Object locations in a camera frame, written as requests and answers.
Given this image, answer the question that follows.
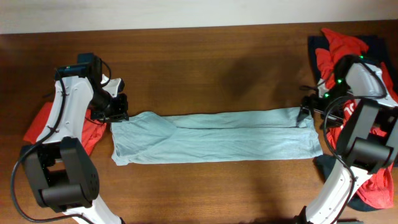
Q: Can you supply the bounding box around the light grey t-shirt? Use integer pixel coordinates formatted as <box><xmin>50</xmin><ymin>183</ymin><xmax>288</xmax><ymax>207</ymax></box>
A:
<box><xmin>111</xmin><ymin>107</ymin><xmax>323</xmax><ymax>166</ymax></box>

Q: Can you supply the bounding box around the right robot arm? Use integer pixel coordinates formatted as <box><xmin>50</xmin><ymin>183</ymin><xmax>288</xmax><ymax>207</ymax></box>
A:
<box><xmin>294</xmin><ymin>55</ymin><xmax>397</xmax><ymax>223</ymax></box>

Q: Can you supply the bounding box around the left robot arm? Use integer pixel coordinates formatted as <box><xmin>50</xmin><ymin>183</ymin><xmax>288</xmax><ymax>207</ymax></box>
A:
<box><xmin>13</xmin><ymin>53</ymin><xmax>129</xmax><ymax>223</ymax></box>

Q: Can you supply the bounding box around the folded red cloth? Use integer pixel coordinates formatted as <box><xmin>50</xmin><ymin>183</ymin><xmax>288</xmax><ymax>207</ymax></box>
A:
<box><xmin>23</xmin><ymin>102</ymin><xmax>106</xmax><ymax>156</ymax></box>

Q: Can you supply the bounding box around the dark navy garment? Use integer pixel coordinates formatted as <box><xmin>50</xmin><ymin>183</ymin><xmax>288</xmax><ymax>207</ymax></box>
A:
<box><xmin>307</xmin><ymin>34</ymin><xmax>398</xmax><ymax>212</ymax></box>

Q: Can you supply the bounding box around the red printed t-shirt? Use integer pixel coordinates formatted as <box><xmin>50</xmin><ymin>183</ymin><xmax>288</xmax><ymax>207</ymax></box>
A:
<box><xmin>308</xmin><ymin>28</ymin><xmax>397</xmax><ymax>212</ymax></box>

